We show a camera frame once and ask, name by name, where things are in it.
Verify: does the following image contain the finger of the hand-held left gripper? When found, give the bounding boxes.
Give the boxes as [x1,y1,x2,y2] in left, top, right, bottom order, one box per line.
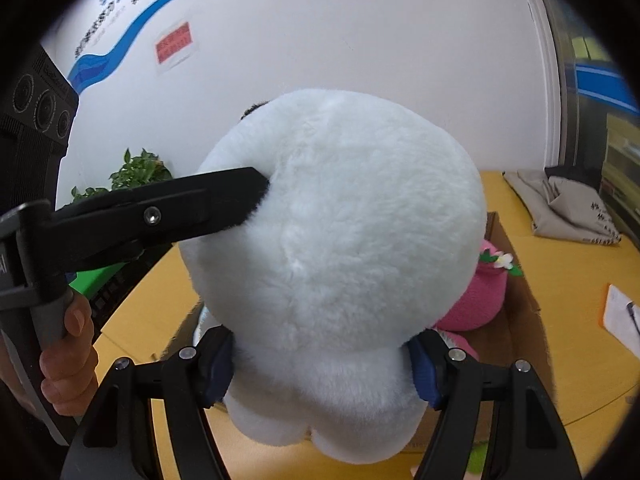
[50,167,269,274]
[90,244,173,333]

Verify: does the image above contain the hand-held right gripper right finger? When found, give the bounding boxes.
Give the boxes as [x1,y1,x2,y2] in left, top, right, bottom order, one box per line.
[407,329,583,480]

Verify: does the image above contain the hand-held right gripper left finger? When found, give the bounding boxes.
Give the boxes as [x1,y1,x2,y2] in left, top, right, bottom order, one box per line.
[60,327,236,480]

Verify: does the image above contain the cardboard box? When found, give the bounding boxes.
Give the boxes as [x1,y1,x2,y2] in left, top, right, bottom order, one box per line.
[150,210,551,458]

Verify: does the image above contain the white plush toy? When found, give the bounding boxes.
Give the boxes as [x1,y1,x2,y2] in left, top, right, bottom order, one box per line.
[177,89,488,465]

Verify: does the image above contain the person's left hand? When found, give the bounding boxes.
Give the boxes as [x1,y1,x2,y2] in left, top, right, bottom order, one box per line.
[40,292,100,417]

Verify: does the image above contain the green board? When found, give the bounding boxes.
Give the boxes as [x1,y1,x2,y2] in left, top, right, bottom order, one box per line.
[67,265,121,301]

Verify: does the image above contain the green potted plant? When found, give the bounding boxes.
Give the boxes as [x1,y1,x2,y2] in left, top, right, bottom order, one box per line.
[70,147,173,206]

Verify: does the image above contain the magenta plush toy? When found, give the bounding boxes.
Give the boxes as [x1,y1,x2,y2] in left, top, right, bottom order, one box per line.
[432,239,525,361]

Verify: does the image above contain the white paper with orange edge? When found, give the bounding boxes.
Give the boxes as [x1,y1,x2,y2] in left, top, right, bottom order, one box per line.
[597,284,640,356]

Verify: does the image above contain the grey cloth bag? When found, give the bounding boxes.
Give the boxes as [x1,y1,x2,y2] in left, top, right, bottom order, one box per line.
[502,169,623,247]

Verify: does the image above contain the glass door with blue stripe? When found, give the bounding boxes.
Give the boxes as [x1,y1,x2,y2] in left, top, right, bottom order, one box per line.
[537,0,640,241]

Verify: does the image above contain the blue wave wall decal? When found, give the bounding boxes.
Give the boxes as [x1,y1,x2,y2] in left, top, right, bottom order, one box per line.
[67,0,286,96]

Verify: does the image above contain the red wall notice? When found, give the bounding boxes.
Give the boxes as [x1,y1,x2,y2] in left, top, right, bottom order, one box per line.
[152,20,198,67]

